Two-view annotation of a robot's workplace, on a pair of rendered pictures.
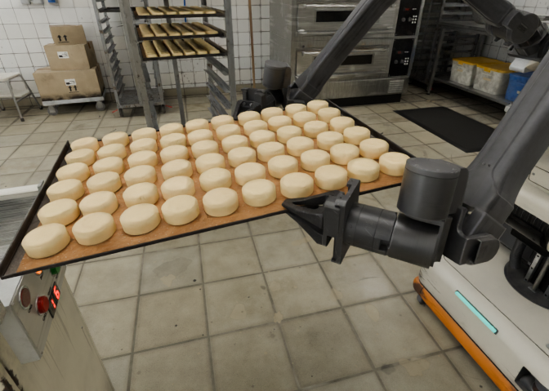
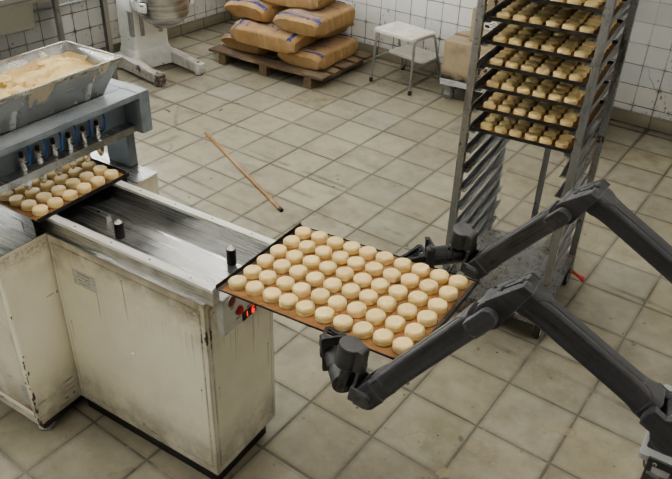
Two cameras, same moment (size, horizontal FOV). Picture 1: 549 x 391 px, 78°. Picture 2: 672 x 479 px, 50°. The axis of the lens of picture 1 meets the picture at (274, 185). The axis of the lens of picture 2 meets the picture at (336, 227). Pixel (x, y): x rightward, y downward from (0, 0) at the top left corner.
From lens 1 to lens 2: 1.50 m
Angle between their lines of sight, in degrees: 42
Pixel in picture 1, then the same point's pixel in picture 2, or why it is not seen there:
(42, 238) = (235, 281)
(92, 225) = (253, 286)
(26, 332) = (224, 318)
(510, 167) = (388, 370)
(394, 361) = not seen: outside the picture
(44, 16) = not seen: outside the picture
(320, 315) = not seen: outside the picture
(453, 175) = (346, 351)
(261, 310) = (436, 455)
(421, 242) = (333, 375)
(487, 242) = (358, 395)
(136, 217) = (268, 293)
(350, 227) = (325, 353)
